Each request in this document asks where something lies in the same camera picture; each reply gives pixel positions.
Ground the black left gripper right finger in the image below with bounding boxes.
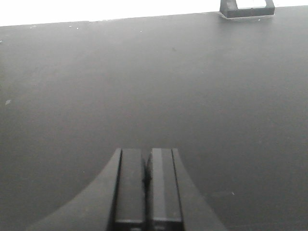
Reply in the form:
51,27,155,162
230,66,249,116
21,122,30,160
147,148,226,231

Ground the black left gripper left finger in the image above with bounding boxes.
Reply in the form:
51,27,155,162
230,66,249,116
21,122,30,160
27,148,146,231

